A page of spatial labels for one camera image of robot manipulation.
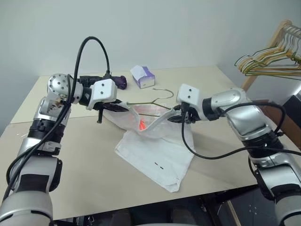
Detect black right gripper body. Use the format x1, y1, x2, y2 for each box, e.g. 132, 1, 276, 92
180, 102, 202, 125

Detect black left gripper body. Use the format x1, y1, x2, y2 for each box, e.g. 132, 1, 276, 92
92, 99, 119, 124

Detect olive wire hanger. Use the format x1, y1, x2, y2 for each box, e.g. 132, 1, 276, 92
127, 88, 180, 118

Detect white cloth garment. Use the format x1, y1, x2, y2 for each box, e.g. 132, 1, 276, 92
103, 101, 195, 194

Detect dark purple cloth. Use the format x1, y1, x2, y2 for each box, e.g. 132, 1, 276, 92
79, 74, 128, 91

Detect purple white tissue box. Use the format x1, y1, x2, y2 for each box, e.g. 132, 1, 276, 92
130, 65, 157, 90

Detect hangers on wooden rack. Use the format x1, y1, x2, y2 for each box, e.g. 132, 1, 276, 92
241, 20, 301, 90

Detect black cabinet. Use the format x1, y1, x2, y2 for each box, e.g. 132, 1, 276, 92
281, 88, 301, 152

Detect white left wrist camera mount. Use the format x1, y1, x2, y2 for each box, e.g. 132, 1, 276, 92
85, 79, 118, 111

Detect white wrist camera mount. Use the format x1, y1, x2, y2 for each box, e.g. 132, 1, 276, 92
85, 79, 118, 111
176, 83, 201, 107

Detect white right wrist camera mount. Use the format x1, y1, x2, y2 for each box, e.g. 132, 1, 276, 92
176, 83, 201, 107

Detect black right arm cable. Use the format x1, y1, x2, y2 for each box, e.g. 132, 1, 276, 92
181, 100, 301, 161

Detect green wire hanger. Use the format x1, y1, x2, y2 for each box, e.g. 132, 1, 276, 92
234, 54, 301, 77

